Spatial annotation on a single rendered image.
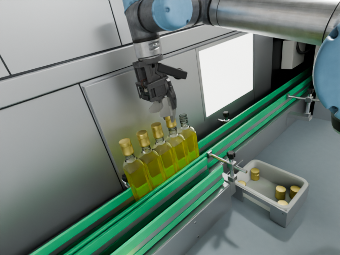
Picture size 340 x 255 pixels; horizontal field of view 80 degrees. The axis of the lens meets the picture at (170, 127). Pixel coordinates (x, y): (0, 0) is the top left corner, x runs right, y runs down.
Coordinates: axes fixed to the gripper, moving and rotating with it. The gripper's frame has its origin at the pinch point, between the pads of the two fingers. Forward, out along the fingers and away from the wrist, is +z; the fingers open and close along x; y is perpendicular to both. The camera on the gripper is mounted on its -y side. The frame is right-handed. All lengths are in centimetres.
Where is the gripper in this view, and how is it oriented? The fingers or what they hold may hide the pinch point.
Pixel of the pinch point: (169, 116)
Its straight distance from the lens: 67.6
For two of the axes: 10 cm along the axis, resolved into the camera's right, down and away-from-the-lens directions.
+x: 6.1, 2.7, -7.5
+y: -7.7, 4.3, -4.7
